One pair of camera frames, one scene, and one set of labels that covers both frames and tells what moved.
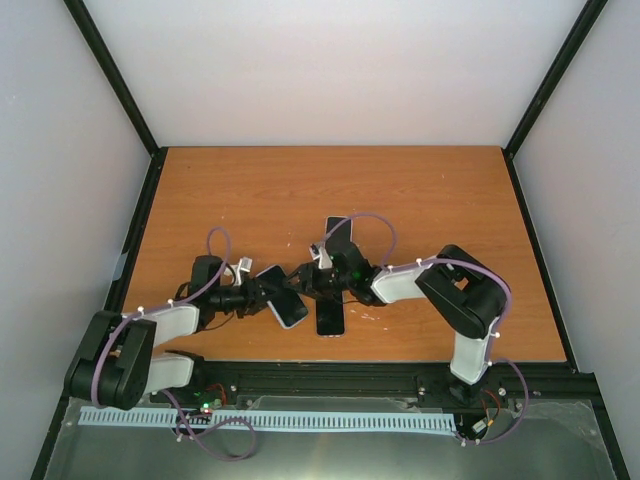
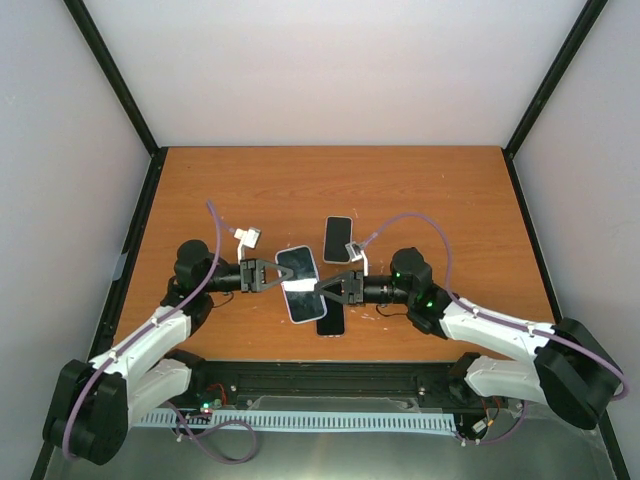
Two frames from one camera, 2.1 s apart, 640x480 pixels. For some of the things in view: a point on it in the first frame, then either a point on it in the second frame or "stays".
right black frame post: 547,90 stays
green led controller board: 208,407 stays
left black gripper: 255,298 → 253,280
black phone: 341,233 stays
